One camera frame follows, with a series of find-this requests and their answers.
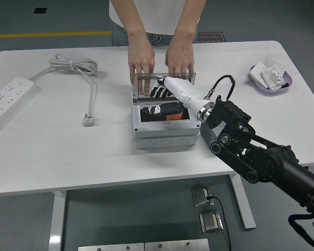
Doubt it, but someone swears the white power strip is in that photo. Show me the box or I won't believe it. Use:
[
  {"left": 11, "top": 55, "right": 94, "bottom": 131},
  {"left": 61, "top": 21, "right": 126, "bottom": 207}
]
[{"left": 0, "top": 76, "right": 39, "bottom": 132}]

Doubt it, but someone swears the grey plastic junction box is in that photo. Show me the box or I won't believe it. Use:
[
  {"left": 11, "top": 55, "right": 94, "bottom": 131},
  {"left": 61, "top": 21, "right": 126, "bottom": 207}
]
[{"left": 131, "top": 100, "right": 201, "bottom": 150}]

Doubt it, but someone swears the white power cord with plug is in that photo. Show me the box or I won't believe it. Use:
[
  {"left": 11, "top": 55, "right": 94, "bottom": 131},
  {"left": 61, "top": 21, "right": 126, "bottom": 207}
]
[{"left": 28, "top": 53, "right": 98, "bottom": 128}]

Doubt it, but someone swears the yellow floor tape line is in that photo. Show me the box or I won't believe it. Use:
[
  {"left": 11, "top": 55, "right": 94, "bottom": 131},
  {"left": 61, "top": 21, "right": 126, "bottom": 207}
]
[{"left": 0, "top": 30, "right": 113, "bottom": 39}]

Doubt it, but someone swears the grey block battery holder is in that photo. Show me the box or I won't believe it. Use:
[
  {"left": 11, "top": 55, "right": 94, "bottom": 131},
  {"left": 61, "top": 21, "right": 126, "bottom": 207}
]
[{"left": 200, "top": 120, "right": 227, "bottom": 151}]

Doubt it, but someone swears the orange cylindrical battery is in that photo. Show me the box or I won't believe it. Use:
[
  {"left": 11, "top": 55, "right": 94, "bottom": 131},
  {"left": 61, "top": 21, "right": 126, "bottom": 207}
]
[{"left": 166, "top": 109, "right": 184, "bottom": 121}]

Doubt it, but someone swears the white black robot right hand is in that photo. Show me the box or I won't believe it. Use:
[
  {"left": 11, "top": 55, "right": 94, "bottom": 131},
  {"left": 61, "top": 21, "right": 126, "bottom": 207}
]
[{"left": 140, "top": 76, "right": 212, "bottom": 117}]

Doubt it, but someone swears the black floor cable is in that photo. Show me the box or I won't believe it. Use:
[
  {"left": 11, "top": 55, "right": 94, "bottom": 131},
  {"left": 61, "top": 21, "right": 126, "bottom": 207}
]
[{"left": 206, "top": 195, "right": 232, "bottom": 251}]

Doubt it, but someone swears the brown floor sign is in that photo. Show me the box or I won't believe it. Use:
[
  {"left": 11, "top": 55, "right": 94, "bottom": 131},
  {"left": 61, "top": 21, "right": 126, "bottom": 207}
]
[{"left": 196, "top": 31, "right": 227, "bottom": 44}]

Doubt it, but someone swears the silver metal plate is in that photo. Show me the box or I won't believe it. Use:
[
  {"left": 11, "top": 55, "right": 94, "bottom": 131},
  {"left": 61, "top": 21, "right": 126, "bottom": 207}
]
[
  {"left": 144, "top": 238, "right": 210, "bottom": 251},
  {"left": 77, "top": 242, "right": 145, "bottom": 251}
]

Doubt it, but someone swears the person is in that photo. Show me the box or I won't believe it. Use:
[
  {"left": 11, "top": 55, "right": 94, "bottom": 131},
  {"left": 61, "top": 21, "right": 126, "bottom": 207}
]
[{"left": 108, "top": 0, "right": 207, "bottom": 47}]

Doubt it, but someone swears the white switch panel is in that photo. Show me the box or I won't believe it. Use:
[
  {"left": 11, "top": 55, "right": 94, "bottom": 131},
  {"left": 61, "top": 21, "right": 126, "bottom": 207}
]
[{"left": 260, "top": 65, "right": 287, "bottom": 90}]

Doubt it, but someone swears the transparent hinged box lid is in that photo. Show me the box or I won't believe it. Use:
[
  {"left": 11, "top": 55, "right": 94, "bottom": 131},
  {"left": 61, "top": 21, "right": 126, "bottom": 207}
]
[{"left": 132, "top": 72, "right": 196, "bottom": 102}]

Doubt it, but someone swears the person's right hand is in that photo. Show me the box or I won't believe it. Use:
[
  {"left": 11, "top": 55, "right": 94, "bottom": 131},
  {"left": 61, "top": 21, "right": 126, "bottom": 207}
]
[{"left": 127, "top": 36, "right": 155, "bottom": 95}]

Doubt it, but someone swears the white table leg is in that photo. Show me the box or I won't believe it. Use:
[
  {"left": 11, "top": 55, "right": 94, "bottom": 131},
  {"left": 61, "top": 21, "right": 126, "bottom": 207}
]
[
  {"left": 229, "top": 174, "right": 257, "bottom": 230},
  {"left": 48, "top": 190, "right": 68, "bottom": 251}
]

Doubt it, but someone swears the person's left hand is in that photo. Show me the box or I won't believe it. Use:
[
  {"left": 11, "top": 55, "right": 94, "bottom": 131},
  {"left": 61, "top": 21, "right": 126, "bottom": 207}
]
[{"left": 164, "top": 39, "right": 195, "bottom": 79}]

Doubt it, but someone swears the clear plastic packet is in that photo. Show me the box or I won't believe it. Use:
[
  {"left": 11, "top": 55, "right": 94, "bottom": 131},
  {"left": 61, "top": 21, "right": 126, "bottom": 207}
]
[{"left": 263, "top": 53, "right": 290, "bottom": 73}]

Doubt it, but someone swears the purple plastic tray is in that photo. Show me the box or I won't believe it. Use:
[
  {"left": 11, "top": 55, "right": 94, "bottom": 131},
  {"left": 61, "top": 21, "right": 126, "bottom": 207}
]
[{"left": 249, "top": 62, "right": 294, "bottom": 96}]

